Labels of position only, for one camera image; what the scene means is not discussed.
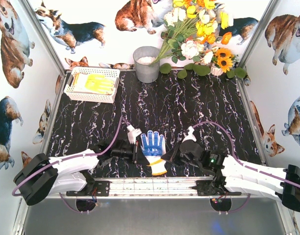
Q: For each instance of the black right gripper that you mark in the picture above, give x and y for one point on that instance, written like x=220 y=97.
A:
x=177 y=152

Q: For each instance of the small sunflower pot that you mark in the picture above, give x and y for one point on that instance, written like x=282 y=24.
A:
x=223 y=61

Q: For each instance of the white glove orange cuff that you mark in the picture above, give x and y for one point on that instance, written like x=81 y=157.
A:
x=154 y=147
x=93 y=83

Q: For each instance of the artificial flower bouquet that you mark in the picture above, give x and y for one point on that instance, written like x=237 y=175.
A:
x=193 y=29

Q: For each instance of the white plastic storage basket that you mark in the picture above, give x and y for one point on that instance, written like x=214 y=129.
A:
x=113 y=74

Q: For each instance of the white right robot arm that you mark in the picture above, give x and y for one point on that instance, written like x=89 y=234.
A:
x=233 y=177

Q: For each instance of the white glove orange cuff top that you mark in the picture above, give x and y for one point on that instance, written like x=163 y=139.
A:
x=154 y=147

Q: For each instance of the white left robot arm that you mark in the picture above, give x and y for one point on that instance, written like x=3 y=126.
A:
x=44 y=176

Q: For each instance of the aluminium front rail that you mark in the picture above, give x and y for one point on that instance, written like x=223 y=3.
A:
x=145 y=187

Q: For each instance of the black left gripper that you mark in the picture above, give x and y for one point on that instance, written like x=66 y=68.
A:
x=135 y=152

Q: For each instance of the grey metal bucket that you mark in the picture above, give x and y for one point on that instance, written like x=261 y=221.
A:
x=146 y=65

